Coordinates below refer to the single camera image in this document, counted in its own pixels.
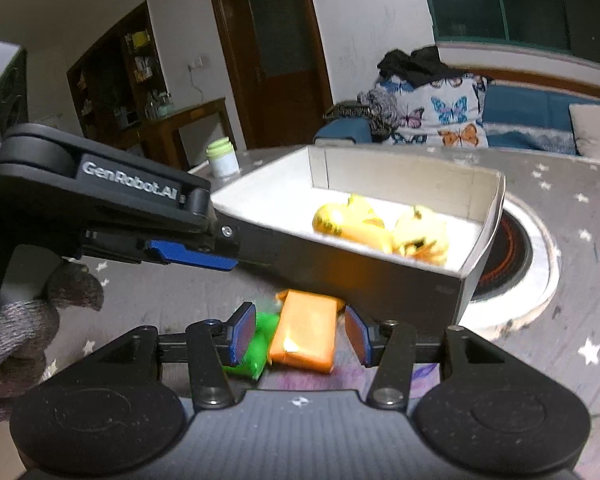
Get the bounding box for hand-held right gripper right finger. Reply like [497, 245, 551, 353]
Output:
[344, 305, 523, 408]

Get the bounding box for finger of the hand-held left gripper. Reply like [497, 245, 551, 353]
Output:
[85, 210, 281, 272]

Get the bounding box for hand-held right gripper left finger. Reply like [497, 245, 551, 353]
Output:
[82, 301, 258, 408]

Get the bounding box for green packet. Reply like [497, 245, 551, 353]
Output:
[222, 311, 281, 380]

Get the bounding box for orange packet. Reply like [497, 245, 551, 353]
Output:
[269, 289, 346, 375]

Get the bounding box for white cardboard box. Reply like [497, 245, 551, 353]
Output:
[211, 144, 507, 328]

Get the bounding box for yellow toy figure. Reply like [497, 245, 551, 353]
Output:
[312, 195, 396, 253]
[392, 205, 452, 267]

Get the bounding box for person's left hand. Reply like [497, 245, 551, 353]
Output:
[0, 260, 105, 428]

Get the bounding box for white jar with green lid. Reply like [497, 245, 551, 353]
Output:
[206, 138, 240, 179]

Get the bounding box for dark wooden shelf cabinet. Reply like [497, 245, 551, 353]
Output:
[66, 0, 167, 148]

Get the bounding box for glass jar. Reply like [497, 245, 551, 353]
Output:
[145, 91, 173, 120]

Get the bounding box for wooden side table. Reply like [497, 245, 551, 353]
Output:
[140, 97, 237, 171]

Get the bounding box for round induction cooker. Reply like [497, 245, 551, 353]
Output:
[462, 195, 562, 328]

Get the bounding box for grey star-print tablecloth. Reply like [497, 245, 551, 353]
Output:
[0, 147, 600, 480]

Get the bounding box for brown wooden door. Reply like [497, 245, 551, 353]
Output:
[204, 0, 333, 150]

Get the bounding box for striped cloth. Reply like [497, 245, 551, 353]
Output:
[324, 87, 401, 136]

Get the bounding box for butterfly print pillow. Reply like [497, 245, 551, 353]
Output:
[375, 72, 490, 150]

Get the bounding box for black clothes pile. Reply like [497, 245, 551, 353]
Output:
[377, 46, 463, 86]

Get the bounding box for blue sofa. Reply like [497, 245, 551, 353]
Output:
[314, 77, 600, 161]

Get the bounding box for grey pillow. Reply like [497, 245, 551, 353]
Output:
[569, 103, 600, 157]

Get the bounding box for green-framed window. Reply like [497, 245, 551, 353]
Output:
[417, 0, 600, 68]

